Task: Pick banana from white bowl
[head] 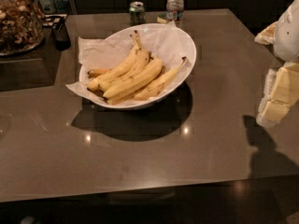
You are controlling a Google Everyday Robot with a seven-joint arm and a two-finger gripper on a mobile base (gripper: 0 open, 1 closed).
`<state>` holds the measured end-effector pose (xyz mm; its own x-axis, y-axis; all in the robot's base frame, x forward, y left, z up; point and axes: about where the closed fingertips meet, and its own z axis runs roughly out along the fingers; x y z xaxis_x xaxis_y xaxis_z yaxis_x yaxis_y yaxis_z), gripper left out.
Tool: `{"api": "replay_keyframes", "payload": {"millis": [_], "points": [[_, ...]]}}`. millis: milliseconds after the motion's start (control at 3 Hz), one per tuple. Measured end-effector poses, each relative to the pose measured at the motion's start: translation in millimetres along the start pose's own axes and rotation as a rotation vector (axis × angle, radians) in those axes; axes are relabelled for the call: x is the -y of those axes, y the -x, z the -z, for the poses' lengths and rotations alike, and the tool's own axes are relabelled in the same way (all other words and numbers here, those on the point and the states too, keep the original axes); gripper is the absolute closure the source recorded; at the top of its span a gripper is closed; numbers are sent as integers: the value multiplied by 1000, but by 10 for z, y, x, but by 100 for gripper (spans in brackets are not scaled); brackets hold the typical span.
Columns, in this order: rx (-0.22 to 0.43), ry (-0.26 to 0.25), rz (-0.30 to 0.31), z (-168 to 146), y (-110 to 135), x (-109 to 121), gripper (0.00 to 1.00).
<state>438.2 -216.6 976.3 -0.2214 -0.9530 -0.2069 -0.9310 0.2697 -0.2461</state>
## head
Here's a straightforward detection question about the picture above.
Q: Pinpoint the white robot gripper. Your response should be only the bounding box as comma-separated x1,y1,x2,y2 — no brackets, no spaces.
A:
254,0,299,128

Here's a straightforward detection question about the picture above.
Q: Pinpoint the large front yellow banana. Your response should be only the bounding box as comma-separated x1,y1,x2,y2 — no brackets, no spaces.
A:
103,58,163,100

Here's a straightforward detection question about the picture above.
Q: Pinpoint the right yellow banana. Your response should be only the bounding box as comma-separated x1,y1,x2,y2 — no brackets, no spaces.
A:
107,57,188,105

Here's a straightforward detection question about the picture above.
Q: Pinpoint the top yellow banana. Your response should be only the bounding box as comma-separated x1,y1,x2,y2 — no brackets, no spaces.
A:
87,30,142,91

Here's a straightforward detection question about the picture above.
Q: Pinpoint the white bowl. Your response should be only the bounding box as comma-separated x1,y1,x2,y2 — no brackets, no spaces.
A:
78,22,198,111

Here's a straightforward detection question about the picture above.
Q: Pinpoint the small orange banana left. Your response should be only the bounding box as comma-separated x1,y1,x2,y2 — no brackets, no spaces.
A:
88,68,108,77

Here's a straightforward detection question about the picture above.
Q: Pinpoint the white paper liner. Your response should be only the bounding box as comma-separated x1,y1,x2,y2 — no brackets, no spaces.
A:
65,21,190,107

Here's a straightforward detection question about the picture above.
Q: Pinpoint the clear water bottle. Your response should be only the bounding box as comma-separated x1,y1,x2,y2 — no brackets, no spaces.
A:
166,0,184,21

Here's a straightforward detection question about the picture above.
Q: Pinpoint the green soda can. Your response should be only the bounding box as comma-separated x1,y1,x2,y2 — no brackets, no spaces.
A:
129,1,146,26

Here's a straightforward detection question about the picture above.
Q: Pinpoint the small dark cup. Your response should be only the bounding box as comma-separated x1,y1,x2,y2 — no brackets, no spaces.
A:
52,20,71,51

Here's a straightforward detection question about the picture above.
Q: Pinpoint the black box stand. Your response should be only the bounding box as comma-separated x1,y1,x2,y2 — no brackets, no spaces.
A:
0,28,61,91

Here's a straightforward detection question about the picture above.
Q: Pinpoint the glass jar of nuts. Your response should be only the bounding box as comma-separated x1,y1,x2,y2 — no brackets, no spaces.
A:
0,0,45,56

